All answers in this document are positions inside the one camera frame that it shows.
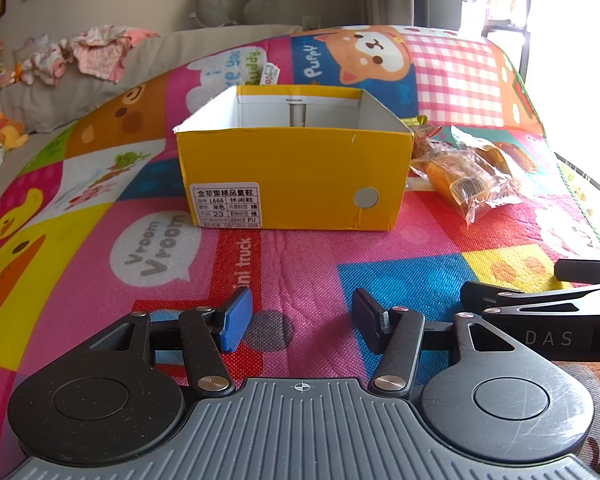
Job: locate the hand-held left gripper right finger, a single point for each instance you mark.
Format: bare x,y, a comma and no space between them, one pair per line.
366,316

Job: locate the clear bread packet with barcode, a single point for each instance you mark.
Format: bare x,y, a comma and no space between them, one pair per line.
462,180

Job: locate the clear brown bread packet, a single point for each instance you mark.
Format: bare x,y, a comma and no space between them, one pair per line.
510,156

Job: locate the orange plush toy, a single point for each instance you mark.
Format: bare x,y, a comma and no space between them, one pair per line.
2,135

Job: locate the yellow cardboard shoe box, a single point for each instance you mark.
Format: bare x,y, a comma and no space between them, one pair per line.
290,180

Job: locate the clear orange snack packet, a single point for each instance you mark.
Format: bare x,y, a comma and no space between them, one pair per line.
422,147

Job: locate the pile of pink white clothes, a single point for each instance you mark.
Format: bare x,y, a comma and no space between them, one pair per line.
90,50

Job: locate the small white pink packet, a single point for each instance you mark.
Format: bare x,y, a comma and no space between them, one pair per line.
269,75

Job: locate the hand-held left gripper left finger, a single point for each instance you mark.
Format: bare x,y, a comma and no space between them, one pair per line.
237,321

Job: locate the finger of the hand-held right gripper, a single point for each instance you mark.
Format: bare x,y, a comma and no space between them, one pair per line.
485,296
582,270

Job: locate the colourful cartoon play mat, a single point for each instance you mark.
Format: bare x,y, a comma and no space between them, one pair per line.
300,270

